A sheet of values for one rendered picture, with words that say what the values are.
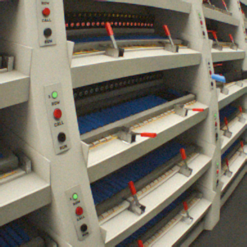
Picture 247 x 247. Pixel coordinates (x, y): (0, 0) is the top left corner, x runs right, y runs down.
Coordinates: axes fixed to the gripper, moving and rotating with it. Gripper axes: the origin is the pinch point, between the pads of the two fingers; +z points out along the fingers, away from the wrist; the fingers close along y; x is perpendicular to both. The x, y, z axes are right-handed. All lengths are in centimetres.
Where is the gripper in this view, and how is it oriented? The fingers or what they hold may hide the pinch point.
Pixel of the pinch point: (235, 76)
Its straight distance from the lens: 96.3
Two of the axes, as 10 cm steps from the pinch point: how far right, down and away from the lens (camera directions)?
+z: -7.3, 1.3, 6.6
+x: 2.6, 9.6, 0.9
